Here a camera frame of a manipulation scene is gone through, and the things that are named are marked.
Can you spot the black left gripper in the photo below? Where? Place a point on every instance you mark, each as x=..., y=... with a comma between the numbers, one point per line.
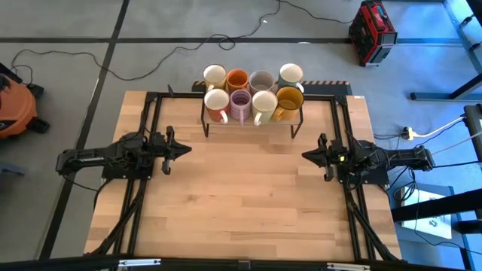
x=163, y=148

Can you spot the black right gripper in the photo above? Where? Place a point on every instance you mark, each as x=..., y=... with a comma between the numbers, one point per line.
x=337, y=156

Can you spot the amber glass mug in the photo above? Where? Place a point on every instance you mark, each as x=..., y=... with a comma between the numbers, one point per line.
x=289, y=98

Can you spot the pale green mug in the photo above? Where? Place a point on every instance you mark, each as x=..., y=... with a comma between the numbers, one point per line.
x=264, y=102

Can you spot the lilac ribbed mug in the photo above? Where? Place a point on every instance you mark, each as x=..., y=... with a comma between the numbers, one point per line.
x=240, y=101

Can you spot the yellow mug white interior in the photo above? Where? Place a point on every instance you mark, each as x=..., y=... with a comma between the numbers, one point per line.
x=214, y=74

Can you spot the orange matte mug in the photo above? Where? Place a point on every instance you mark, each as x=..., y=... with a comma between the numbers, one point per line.
x=238, y=78

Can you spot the grey speckled mug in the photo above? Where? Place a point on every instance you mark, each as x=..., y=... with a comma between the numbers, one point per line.
x=261, y=80

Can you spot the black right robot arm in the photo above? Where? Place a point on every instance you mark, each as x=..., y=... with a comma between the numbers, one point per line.
x=406, y=160

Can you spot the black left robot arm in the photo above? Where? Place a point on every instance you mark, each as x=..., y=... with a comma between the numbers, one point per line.
x=86, y=160

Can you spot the wooden shelf black legs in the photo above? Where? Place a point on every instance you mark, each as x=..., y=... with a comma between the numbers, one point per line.
x=296, y=119

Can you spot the yellow power adapter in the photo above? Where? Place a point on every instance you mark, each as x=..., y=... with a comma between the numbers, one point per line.
x=408, y=133

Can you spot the black metal beam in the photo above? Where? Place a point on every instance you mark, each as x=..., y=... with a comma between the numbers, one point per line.
x=433, y=205

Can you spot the white cardboard box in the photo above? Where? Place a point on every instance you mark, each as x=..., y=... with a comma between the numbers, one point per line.
x=425, y=226

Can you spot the red black jobsite box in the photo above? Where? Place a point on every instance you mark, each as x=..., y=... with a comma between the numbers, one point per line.
x=371, y=34

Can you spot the orange shop vacuum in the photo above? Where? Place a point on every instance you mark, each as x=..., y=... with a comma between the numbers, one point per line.
x=15, y=109

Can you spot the black aluminium rig frame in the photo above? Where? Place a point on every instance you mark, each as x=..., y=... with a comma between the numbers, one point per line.
x=180, y=95

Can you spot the silver metal bracket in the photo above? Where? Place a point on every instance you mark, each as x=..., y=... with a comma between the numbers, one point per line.
x=139, y=262
x=348, y=267

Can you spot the grey metal table frame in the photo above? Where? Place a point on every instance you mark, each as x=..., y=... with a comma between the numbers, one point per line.
x=433, y=96

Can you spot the black metal post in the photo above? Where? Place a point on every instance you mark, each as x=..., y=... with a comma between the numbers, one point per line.
x=472, y=124

